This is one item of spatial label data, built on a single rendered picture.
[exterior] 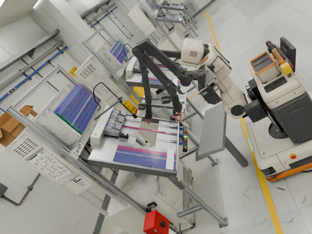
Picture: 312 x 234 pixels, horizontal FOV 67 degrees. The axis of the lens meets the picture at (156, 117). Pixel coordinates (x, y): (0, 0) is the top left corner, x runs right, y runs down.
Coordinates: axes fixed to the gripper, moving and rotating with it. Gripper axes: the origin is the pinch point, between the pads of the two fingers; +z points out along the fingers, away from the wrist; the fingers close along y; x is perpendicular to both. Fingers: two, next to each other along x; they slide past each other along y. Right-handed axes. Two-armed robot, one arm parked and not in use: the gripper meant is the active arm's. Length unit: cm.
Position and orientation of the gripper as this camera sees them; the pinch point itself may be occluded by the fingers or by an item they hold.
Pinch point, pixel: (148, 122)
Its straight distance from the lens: 234.9
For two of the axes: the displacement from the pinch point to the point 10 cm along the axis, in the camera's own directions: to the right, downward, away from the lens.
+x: 9.9, 0.8, -0.7
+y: -1.1, 5.5, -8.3
